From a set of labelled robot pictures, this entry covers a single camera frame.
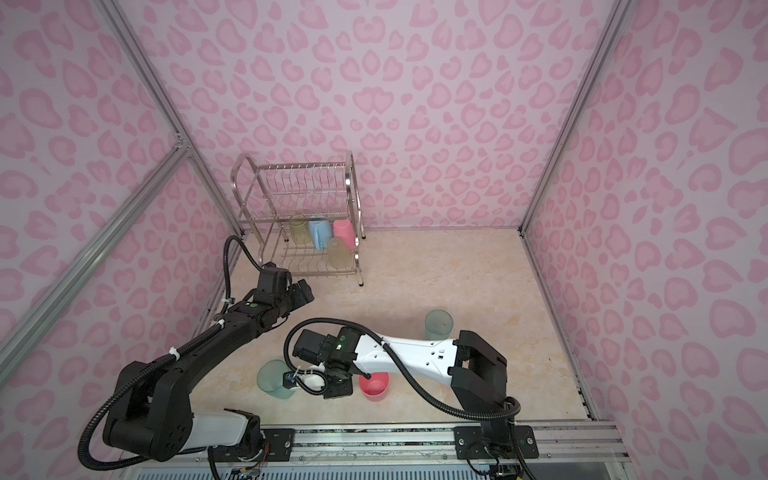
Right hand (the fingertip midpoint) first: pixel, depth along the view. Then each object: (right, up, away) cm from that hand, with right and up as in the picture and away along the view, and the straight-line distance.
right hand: (332, 378), depth 75 cm
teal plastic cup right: (+28, +10, +13) cm, 33 cm away
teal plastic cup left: (-17, -2, +4) cm, 18 cm away
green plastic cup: (-19, +40, +34) cm, 56 cm away
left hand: (-12, +21, +14) cm, 28 cm away
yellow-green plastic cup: (-3, +31, +24) cm, 39 cm away
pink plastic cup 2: (+10, -6, +7) cm, 14 cm away
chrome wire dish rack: (-15, +45, +33) cm, 58 cm away
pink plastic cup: (-2, +40, +28) cm, 49 cm away
